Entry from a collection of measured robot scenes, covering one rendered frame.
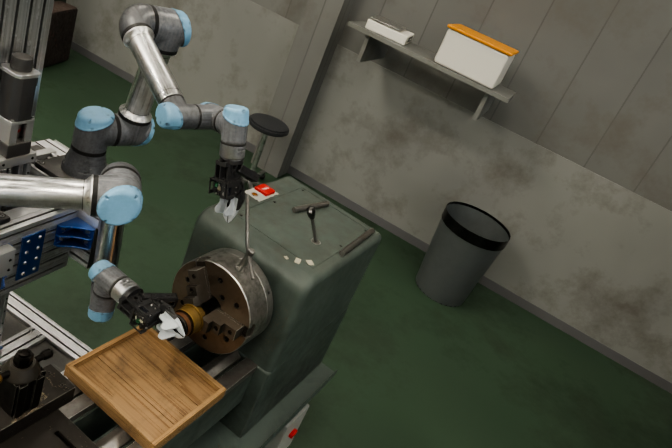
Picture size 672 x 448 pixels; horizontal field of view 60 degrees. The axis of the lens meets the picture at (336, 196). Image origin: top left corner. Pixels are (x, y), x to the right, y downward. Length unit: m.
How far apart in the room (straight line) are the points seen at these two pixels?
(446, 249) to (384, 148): 1.17
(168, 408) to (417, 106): 3.65
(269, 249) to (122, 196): 0.53
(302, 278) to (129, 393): 0.60
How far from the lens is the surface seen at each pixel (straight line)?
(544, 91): 4.78
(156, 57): 1.82
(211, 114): 1.75
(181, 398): 1.87
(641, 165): 4.87
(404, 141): 5.02
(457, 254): 4.39
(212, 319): 1.81
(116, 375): 1.89
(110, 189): 1.65
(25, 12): 1.98
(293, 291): 1.86
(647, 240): 5.03
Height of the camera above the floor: 2.26
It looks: 24 degrees down
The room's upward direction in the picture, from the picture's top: 24 degrees clockwise
